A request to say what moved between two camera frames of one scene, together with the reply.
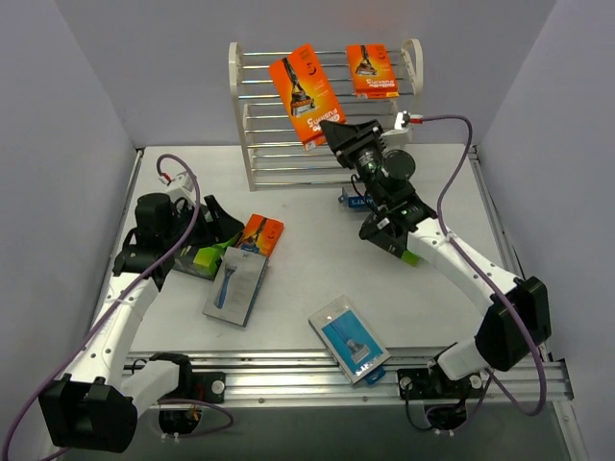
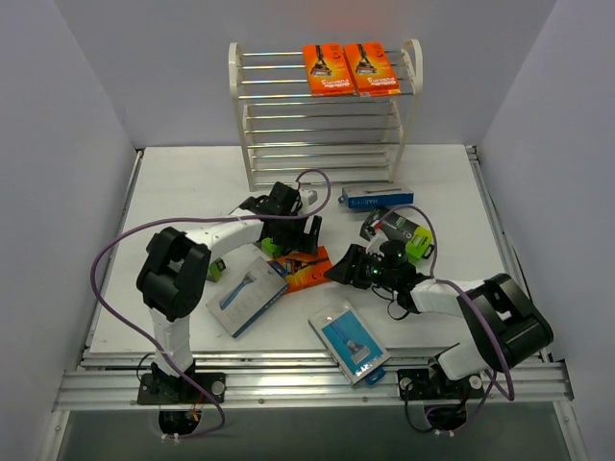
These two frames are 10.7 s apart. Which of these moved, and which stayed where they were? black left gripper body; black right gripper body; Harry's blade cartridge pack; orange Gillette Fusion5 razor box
Moved: black right gripper body; black left gripper body
Stayed: Harry's blade cartridge pack; orange Gillette Fusion5 razor box
